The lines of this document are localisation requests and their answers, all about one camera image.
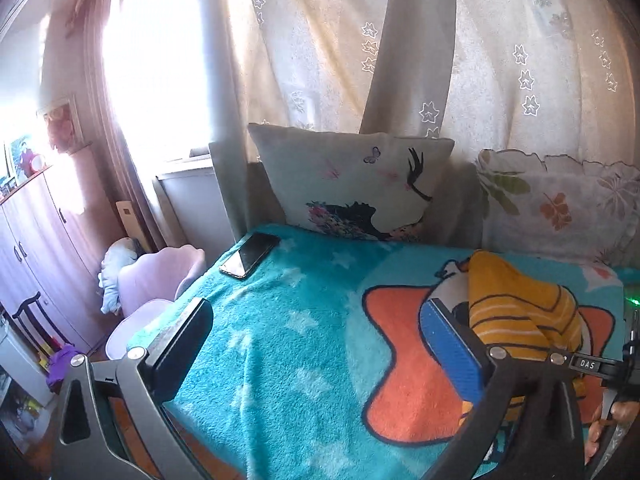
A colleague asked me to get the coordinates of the wooden wardrobe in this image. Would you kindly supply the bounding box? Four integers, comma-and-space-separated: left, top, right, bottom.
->
0, 165, 123, 356

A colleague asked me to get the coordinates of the pink flower picture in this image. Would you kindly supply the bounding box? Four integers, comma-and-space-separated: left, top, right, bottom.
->
37, 95, 83, 156

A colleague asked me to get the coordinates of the wooden board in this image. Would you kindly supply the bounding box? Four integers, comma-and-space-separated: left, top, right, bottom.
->
116, 200, 151, 253

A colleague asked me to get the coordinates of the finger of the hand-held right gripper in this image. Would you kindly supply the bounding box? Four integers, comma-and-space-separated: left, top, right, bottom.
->
562, 352, 626, 378

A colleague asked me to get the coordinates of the person's right hand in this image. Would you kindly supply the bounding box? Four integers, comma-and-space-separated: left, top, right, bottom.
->
584, 400, 626, 467

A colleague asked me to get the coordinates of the pink curtain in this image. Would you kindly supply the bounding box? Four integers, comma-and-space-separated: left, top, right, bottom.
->
65, 0, 168, 253

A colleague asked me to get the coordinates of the pink shell chair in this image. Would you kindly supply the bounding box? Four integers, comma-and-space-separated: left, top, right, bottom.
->
105, 244, 207, 361

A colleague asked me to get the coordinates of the black chair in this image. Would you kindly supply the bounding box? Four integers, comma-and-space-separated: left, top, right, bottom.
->
12, 292, 61, 356

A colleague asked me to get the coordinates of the white pillow with girl print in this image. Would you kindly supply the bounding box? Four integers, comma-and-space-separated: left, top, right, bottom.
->
247, 122, 456, 243

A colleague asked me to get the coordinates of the white radiator cover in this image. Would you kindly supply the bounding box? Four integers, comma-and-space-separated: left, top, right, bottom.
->
155, 157, 236, 251

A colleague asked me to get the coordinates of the black smartphone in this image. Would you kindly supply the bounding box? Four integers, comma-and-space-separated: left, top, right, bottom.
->
220, 232, 282, 279

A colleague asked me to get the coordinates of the teal printed blanket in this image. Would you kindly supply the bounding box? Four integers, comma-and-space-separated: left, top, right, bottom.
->
127, 223, 640, 480

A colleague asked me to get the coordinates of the white lace curtain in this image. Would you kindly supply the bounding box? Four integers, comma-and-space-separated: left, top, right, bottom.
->
200, 0, 640, 171

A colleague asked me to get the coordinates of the leaf print pillow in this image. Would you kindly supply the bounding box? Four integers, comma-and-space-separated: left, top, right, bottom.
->
475, 147, 640, 268

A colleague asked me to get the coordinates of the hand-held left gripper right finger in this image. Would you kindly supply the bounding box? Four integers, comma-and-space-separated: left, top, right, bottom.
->
420, 297, 586, 480

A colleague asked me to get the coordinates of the framed photo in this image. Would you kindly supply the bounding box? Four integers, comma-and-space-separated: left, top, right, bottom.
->
5, 135, 38, 186

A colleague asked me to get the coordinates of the white cabinet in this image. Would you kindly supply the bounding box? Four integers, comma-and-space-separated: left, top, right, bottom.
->
0, 330, 56, 411

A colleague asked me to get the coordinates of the yellow striped sweater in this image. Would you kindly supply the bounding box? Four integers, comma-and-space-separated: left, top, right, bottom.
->
467, 250, 618, 423

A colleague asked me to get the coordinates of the light blue plush toy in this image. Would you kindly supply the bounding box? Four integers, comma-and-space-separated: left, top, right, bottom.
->
97, 237, 141, 315

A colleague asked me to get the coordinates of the purple cloth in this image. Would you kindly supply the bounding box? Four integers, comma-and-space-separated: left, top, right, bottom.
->
47, 345, 76, 391

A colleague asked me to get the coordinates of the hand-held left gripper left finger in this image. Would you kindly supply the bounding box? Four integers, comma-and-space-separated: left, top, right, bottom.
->
52, 297, 214, 480

